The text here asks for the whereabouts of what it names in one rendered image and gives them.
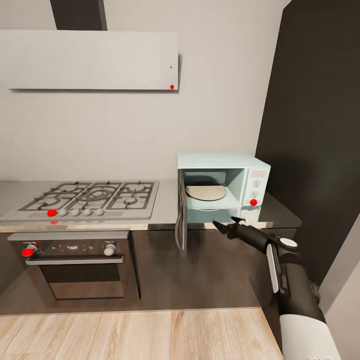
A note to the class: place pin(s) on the microwave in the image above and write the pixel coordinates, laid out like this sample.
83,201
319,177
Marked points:
220,179

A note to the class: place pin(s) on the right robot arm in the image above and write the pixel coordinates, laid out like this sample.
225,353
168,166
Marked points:
304,331

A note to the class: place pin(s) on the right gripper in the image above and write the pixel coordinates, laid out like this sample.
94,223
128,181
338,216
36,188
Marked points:
237,230

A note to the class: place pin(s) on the fridge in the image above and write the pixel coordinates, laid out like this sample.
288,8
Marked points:
310,137

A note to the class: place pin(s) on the burner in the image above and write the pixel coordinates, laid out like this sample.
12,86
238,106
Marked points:
89,200

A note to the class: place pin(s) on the oven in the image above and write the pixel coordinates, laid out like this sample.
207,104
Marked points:
80,269

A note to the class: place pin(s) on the range hood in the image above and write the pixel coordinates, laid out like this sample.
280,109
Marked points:
83,54

